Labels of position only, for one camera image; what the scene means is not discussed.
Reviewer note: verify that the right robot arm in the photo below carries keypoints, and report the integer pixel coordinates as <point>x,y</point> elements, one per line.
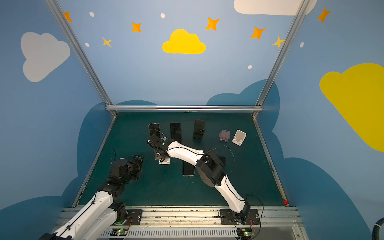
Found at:
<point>210,168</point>

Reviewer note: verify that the aluminium frame back rail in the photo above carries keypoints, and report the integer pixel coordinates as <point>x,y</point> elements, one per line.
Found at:
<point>143,108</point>

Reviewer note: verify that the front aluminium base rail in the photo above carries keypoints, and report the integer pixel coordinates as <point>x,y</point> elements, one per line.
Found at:
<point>200,223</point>

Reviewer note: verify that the aluminium frame right post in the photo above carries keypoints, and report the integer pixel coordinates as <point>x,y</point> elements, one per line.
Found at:
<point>291,34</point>

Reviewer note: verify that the aluminium frame post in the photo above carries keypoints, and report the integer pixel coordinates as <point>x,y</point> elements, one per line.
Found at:
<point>58,13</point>
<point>291,34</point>

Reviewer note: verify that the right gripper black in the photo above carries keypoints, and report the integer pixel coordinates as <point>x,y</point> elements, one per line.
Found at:
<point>154,142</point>

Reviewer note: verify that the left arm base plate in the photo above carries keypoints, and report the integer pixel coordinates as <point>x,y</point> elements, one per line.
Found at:
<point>132,217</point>

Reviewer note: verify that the silver phone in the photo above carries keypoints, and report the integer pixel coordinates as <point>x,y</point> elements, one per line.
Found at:
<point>188,169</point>
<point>160,156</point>

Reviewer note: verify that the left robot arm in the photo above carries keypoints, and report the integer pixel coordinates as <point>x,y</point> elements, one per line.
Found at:
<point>103,210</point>

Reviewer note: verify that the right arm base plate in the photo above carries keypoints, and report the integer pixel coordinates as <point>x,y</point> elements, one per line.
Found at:
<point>227,217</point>

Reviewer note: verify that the purple-edged phone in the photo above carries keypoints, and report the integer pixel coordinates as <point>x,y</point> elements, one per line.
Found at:
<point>154,129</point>

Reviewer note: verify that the white stand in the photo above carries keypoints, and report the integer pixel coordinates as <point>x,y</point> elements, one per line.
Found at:
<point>239,137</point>
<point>164,162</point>

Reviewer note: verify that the lilac small phone stand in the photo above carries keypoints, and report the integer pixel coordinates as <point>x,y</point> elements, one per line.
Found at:
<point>224,136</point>

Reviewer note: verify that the black phone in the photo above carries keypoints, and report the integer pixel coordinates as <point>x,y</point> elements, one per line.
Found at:
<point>223,160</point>
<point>199,129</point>
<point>176,132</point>

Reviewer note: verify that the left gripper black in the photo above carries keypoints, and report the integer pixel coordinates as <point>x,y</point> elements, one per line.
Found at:
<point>136,165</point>

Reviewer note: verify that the aluminium frame left post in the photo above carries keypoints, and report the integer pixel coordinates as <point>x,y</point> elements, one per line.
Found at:
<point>58,13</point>

